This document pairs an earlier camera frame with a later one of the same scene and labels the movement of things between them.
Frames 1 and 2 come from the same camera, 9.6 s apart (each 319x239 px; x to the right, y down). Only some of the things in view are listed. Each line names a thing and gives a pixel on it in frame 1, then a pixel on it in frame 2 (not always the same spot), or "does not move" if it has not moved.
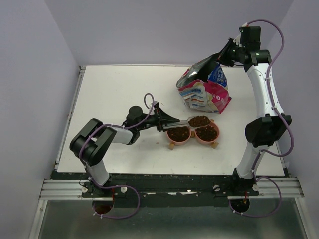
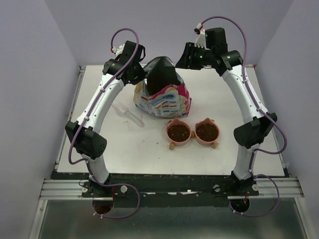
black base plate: x=165 y=189 does not move
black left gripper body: x=155 y=121 -> x=138 y=73
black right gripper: x=222 y=57 -> x=189 y=51
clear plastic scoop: x=196 y=122 -> x=121 y=110
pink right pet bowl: x=207 y=135 does not move
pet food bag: x=204 y=86 -> x=162 y=92
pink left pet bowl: x=178 y=136 does not move
